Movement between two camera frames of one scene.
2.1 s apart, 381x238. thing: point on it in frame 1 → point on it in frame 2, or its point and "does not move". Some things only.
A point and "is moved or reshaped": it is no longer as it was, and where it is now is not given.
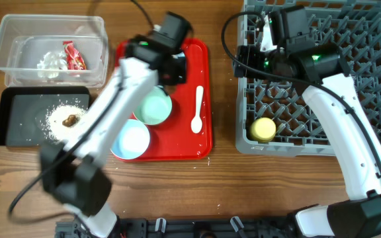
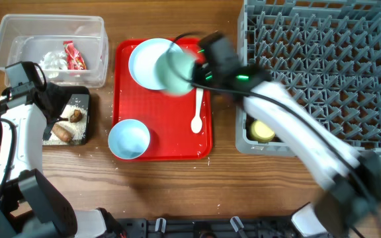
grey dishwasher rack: (273, 117) does not move
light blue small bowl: (131, 139) does not move
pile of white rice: (54, 126) is moved or reshaped
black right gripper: (248, 55) → (200, 73)
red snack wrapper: (74, 59) does not move
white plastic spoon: (196, 123) does not move
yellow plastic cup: (262, 129) does not move
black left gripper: (182, 79) → (59, 95)
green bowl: (155, 108) is moved or reshaped
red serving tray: (186, 133) does not move
